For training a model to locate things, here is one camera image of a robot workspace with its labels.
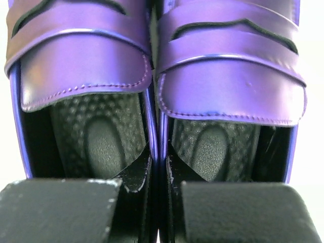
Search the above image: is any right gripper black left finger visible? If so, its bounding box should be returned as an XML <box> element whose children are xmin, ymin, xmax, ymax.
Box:
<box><xmin>1</xmin><ymin>179</ymin><xmax>122</xmax><ymax>242</ymax></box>

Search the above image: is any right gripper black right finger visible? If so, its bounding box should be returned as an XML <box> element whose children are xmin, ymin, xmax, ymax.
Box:
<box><xmin>181</xmin><ymin>182</ymin><xmax>321</xmax><ymax>242</ymax></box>

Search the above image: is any purple loafer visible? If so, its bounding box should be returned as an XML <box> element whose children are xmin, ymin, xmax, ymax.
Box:
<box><xmin>5</xmin><ymin>1</ymin><xmax>158</xmax><ymax>242</ymax></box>
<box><xmin>156</xmin><ymin>1</ymin><xmax>307</xmax><ymax>242</ymax></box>

